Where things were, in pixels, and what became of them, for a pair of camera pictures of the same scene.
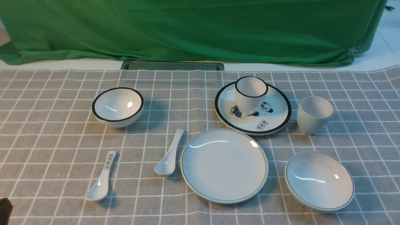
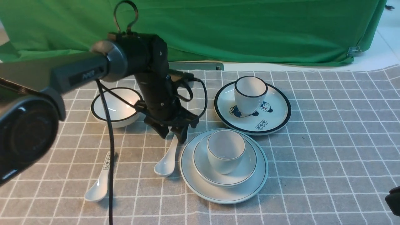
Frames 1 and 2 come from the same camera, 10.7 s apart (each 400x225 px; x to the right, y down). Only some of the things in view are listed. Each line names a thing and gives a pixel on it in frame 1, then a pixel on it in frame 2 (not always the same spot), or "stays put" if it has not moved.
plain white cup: [313, 114] -> [225, 148]
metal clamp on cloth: [353, 52] stays put
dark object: [6, 208] -> [393, 199]
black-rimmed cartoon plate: [274, 112] stays put
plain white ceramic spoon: [166, 167] stays put
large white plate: [224, 166] stays put
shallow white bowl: [318, 182] -> [208, 173]
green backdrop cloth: [321, 32] stays put
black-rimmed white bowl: [117, 107] stays put
